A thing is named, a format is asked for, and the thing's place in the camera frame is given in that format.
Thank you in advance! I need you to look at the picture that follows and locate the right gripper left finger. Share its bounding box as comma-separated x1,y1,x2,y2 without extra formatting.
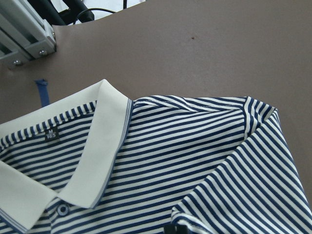
164,225,175,234

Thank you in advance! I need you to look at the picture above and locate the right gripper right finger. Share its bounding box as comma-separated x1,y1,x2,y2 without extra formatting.
177,225,188,234

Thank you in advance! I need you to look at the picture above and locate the navy white striped polo shirt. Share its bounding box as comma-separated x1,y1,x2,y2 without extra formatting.
0,80,312,234

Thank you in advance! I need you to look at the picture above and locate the aluminium frame post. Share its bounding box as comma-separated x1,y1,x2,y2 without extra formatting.
0,0,56,68

